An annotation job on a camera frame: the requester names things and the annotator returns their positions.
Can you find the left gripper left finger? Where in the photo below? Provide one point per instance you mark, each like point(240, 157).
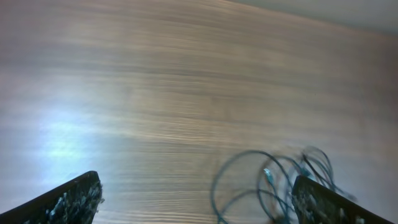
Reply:
point(75, 201)

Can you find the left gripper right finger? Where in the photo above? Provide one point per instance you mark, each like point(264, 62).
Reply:
point(315, 204)

